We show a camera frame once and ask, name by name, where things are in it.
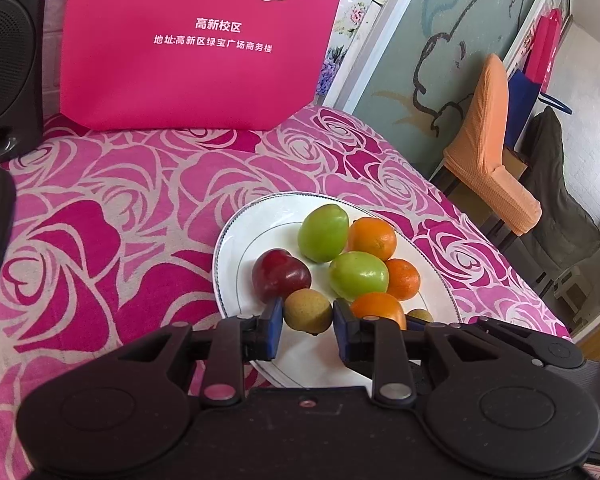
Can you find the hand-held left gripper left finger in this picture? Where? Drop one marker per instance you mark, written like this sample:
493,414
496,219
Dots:
272,332

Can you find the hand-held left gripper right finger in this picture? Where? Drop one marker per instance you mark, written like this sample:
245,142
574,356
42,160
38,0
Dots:
344,335

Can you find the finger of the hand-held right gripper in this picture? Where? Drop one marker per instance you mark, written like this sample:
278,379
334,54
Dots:
545,347

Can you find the small brown green fruit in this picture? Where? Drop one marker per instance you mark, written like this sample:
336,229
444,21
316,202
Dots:
308,311
420,314

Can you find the large orange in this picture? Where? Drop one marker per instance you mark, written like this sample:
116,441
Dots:
378,310

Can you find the dark red plum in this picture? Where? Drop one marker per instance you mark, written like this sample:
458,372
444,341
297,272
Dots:
281,276

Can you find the green plum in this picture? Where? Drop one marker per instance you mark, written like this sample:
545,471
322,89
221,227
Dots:
324,232
358,275

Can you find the white plate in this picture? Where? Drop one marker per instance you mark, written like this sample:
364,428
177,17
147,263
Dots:
250,260

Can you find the dark grey covered chair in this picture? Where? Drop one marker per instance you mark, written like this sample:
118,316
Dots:
555,200

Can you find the pink rose tablecloth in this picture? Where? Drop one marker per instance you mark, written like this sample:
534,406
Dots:
105,235

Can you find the orange covered chair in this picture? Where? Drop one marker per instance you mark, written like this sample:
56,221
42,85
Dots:
485,150

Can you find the pink tote bag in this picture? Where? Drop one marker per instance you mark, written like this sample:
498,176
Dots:
180,75

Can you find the hanging pink bag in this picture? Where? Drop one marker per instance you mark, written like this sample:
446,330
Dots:
545,50

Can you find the cartoon painted glass door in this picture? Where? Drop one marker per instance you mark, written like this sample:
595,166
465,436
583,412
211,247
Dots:
430,35

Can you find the black speaker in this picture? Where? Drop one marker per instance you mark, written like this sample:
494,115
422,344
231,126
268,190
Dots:
10,60

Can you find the floral wall poster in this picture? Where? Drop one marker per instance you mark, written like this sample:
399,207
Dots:
347,20

